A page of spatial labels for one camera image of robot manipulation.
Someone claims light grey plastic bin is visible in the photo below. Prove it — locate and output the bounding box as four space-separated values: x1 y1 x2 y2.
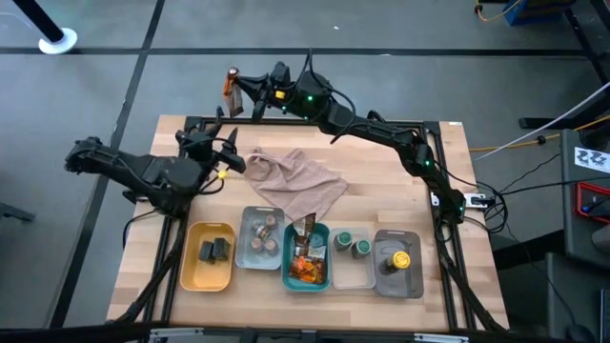
234 205 286 271

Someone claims black desk foot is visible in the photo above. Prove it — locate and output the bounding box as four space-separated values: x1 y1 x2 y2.
518 90 610 131

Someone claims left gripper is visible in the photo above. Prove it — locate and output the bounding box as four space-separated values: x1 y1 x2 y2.
176 121 248 173

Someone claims yellow-lidded dark bottle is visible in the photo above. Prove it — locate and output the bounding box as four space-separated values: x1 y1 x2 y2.
378 250 413 277

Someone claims blue box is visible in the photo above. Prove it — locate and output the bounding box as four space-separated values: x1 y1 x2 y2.
503 0 576 27

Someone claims small brown packet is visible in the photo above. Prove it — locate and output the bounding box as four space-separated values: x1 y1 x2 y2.
292 212 317 249

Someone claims black desk leg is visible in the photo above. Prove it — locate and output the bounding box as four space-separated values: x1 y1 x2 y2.
564 0 610 85

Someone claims bright orange spice packet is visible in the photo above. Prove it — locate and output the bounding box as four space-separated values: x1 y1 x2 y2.
287 255 328 285

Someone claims beige pink cloth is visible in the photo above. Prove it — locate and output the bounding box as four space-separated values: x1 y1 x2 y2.
243 147 351 223

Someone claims white printed sticker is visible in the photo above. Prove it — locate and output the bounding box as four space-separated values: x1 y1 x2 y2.
574 146 610 173

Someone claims clear plastic bin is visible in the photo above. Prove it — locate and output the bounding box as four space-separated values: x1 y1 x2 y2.
329 227 377 291

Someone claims white power connector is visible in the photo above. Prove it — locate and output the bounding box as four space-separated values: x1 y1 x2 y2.
431 192 490 210

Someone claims brown white-labelled spice packet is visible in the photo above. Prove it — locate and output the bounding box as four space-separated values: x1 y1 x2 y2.
222 68 246 118

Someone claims teal plastic bin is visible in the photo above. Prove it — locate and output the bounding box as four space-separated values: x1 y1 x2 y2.
280 221 332 293

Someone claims black aluminium table frame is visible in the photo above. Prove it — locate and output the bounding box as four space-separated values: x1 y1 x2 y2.
108 105 509 334

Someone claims red framed device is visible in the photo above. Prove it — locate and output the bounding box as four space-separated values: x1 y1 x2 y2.
574 180 610 226

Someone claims yellow looped cable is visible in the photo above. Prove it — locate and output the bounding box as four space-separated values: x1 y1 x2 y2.
474 0 524 23

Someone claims green-lidded spice jar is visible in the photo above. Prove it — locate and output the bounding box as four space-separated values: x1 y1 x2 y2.
351 238 373 260
333 231 354 252

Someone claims white cable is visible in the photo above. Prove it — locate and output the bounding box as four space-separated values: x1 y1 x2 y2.
471 80 610 163

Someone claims grey table leg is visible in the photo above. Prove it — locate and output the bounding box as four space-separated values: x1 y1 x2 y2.
0 201 37 223

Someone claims black cabinet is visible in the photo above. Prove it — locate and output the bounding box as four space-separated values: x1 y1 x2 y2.
559 128 610 261

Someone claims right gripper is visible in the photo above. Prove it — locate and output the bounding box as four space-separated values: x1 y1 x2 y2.
234 73 299 123

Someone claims black crossbar with silver brackets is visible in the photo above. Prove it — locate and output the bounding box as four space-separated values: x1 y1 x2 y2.
0 322 610 343

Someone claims orange yellow floor cable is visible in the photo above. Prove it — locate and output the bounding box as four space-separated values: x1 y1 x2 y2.
469 113 610 152

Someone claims black cable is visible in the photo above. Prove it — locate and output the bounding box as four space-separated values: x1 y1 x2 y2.
122 209 161 250
518 151 563 181
499 175 610 195

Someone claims smoky transparent plastic bin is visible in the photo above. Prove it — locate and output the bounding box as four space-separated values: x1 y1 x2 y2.
372 229 425 299

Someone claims dark grey box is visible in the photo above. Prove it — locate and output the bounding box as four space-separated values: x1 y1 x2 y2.
545 252 610 343

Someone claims black pole with white base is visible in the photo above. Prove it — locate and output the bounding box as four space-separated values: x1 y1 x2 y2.
8 0 79 55

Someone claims yellow plastic bin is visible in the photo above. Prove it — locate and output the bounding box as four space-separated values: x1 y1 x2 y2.
179 220 237 293

